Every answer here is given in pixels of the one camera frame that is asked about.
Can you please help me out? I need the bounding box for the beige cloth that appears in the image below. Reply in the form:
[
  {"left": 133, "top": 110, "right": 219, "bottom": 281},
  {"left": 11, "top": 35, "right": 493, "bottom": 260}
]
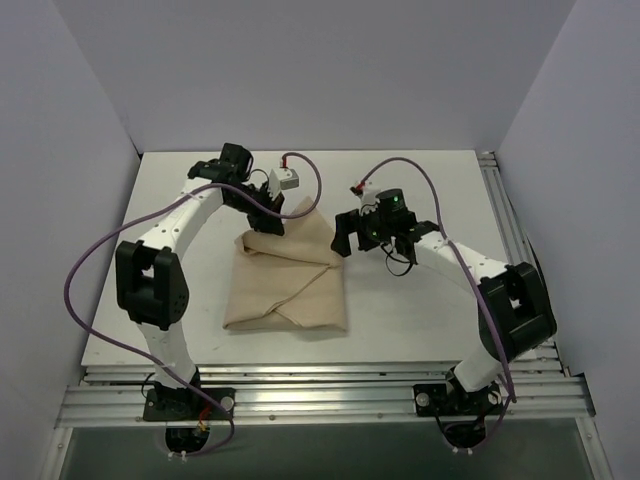
[{"left": 223, "top": 197, "right": 348, "bottom": 332}]

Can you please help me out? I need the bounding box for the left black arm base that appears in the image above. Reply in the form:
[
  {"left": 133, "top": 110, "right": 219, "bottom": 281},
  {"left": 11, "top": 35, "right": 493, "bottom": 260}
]
[{"left": 142, "top": 382, "right": 236, "bottom": 422}]

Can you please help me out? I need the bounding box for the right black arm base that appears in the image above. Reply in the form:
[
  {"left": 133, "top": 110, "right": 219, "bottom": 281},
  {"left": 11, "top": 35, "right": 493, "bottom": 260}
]
[{"left": 412, "top": 382, "right": 503, "bottom": 418}]

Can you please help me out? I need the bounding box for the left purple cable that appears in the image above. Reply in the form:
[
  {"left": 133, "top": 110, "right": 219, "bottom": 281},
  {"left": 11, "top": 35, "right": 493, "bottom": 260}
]
[{"left": 63, "top": 151, "right": 323, "bottom": 457}]

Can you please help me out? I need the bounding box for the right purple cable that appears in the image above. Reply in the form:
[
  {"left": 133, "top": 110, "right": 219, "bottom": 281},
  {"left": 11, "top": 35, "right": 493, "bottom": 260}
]
[{"left": 350, "top": 156, "right": 518, "bottom": 446}]

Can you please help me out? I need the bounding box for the black loop cable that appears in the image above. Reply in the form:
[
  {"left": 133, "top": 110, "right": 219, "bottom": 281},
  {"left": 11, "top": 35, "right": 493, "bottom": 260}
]
[{"left": 381, "top": 241, "right": 419, "bottom": 278}]

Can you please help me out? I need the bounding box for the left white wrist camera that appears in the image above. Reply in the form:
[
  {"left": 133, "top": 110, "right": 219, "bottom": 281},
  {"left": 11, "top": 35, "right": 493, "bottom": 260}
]
[{"left": 267, "top": 167, "right": 300, "bottom": 200}]

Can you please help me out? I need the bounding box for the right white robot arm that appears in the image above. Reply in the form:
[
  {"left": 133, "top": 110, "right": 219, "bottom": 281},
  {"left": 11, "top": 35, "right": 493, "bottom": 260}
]
[{"left": 331, "top": 183, "right": 557, "bottom": 413}]

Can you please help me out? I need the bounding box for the purple cable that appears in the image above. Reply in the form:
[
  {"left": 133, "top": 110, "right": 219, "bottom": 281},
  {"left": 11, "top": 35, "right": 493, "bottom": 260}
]
[
  {"left": 63, "top": 151, "right": 323, "bottom": 457},
  {"left": 350, "top": 156, "right": 518, "bottom": 446}
]

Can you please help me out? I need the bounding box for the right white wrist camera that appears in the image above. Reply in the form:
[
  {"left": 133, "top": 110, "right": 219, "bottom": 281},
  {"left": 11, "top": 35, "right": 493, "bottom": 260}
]
[{"left": 350, "top": 180, "right": 381, "bottom": 216}]

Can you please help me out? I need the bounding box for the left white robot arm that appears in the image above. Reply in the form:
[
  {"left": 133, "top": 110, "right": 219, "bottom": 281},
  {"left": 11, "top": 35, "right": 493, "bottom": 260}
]
[{"left": 115, "top": 144, "right": 299, "bottom": 419}]

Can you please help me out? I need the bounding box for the aluminium rail frame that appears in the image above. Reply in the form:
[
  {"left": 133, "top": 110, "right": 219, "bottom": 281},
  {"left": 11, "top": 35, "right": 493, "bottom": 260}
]
[{"left": 45, "top": 354, "right": 607, "bottom": 479}]

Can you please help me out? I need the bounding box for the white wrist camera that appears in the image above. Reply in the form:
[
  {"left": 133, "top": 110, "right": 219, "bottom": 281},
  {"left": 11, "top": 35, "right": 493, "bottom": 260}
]
[
  {"left": 350, "top": 180, "right": 381, "bottom": 216},
  {"left": 267, "top": 167, "right": 300, "bottom": 200}
]

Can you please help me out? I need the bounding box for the right side aluminium rail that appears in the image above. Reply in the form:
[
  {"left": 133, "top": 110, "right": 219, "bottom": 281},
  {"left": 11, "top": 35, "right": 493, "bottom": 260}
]
[{"left": 478, "top": 159, "right": 568, "bottom": 377}]

